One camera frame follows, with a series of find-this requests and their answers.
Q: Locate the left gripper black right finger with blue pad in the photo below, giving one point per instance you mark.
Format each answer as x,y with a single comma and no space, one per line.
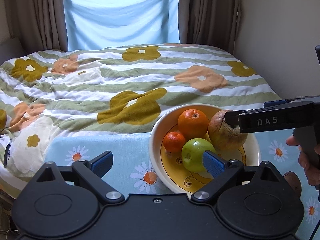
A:
226,174

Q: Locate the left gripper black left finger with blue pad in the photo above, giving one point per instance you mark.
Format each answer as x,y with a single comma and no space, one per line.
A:
90,174

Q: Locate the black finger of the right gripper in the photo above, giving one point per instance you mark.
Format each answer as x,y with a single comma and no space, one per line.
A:
232,118

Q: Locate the brown wrinkled apple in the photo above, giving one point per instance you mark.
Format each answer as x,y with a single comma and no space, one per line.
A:
223,136

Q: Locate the small orange mandarin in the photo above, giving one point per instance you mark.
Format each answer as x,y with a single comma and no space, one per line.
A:
173,142

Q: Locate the brown kiwi fruit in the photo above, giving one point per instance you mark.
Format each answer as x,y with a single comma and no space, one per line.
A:
293,180

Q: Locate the person's right hand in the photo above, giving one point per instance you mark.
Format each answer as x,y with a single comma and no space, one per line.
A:
312,173

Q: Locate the small green apple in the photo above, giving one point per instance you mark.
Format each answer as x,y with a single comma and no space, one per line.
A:
192,154

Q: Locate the light blue daisy tablecloth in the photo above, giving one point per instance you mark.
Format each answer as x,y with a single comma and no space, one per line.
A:
131,162

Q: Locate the cream yellow ceramic bowl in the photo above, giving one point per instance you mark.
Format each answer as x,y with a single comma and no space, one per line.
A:
169,167

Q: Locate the orange in bowl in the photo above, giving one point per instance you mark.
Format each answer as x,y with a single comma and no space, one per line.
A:
193,123

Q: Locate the black remote on bed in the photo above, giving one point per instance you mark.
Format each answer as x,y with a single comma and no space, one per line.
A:
7,154

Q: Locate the floral striped duvet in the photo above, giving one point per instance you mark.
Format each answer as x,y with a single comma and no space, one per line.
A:
115,90

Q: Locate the right brown curtain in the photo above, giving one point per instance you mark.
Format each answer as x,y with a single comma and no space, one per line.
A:
209,22

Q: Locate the brown curtain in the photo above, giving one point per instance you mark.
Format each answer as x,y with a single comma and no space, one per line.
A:
38,24
209,22

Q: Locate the grey headboard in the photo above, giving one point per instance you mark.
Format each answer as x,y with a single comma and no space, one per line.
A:
11,49

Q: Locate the light blue window cloth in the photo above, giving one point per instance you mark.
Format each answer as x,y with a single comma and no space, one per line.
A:
98,24

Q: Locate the left brown curtain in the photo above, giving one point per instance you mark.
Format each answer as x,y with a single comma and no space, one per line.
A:
38,24

